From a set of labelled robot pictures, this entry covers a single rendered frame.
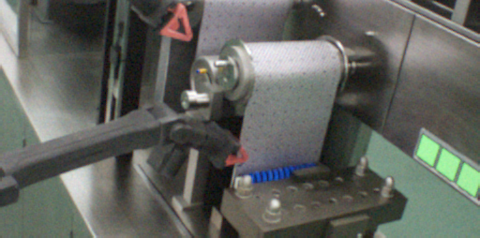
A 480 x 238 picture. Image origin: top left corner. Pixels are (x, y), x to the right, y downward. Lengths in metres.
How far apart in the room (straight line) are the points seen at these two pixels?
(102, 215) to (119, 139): 0.35
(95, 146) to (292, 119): 0.49
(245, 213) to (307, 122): 0.28
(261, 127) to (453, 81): 0.42
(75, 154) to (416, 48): 0.74
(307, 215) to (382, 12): 0.49
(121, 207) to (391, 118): 0.65
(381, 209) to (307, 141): 0.23
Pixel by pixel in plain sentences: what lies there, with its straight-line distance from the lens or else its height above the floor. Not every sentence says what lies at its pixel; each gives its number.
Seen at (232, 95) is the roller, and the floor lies 1.21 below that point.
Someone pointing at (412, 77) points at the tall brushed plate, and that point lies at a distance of 1.44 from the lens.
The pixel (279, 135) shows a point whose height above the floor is 1.12.
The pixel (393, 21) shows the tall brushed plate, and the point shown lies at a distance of 1.47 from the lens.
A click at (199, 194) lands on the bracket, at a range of 1.54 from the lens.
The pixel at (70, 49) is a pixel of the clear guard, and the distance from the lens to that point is 2.32.
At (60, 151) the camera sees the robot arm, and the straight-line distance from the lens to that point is 1.12.
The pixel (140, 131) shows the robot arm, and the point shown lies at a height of 1.20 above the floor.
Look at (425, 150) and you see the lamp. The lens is 1.42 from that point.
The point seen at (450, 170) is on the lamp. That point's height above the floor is 1.18.
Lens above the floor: 1.77
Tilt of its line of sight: 24 degrees down
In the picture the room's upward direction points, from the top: 10 degrees clockwise
